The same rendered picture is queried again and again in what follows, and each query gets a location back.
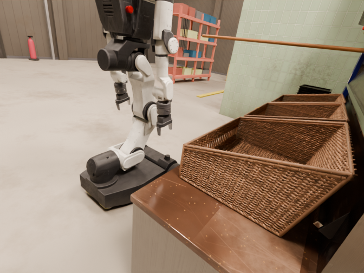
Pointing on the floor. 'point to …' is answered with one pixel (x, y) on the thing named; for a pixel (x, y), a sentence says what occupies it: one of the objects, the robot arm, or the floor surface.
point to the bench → (210, 235)
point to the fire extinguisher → (32, 49)
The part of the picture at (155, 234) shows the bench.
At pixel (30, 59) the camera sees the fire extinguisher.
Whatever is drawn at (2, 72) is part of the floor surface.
